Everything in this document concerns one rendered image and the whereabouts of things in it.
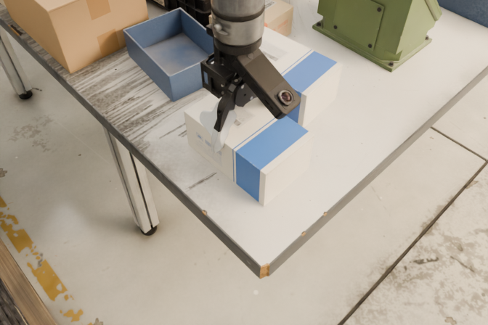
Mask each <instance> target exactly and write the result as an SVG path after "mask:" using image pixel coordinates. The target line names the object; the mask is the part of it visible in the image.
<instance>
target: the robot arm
mask: <svg viewBox="0 0 488 325"><path fill-rule="evenodd" d="M264 13H265V0H211V16H212V23H211V24H209V25H207V26H206V33H207V34H208V35H210V36H211V37H213V53H212V54H209V55H208V58H207V59H205V60H203V61H202V62H200V67H201V75H202V84H203V88H205V89H206V90H208V91H210V92H211V94H213V95H214V96H215V97H217V98H218V99H220V98H221V99H220V101H218V102H217V103H216V105H215V107H214V109H213V110H212V111H207V110H204V111H202V112H201V114H200V122H201V123H202V125H203V126H204V127H205V129H206V130H207V132H209V134H210V135H211V150H212V152H213V153H217V152H218V151H219V150H220V149H222V148H223V147H224V143H225V140H226V138H227V137H228V135H229V129H230V127H231V126H232V124H233V123H234V122H235V119H236V117H237V114H236V113H235V111H234V109H235V105H237V106H238V107H244V106H245V104H247V103H248V102H249V101H251V100H252V99H254V98H257V97H258V98H259V99H260V101H261V102H262V103H263V104H264V106H265V107H266V108H267V109H268V110H269V111H270V112H271V114H272V115H273V116H274V117H275V118H276V119H278V120H279V119H282V118H284V117H285V116H286V115H287V114H288V113H290V112H291V111H292V110H294V109H295V108H296V107H297V106H298V105H299V104H300V102H301V97H300V96H299V95H298V94H297V93H296V92H295V90H294V89H293V88H292V87H291V85H290V84H289V83H288V82H287V81H286V80H285V79H284V78H283V76H282V75H281V74H280V72H279V71H278V70H277V69H276V68H275V66H274V65H273V64H272V63H271V62H270V61H269V60H268V58H267V57H266V56H265V55H264V53H263V52H262V51H261V50H260V48H259V47H260V46H261V43H262V35H263V33H264ZM213 58H214V59H213ZM210 59H211V61H209V60H210ZM204 72H206V73H207V75H208V83H206V82H205V77H204Z"/></svg>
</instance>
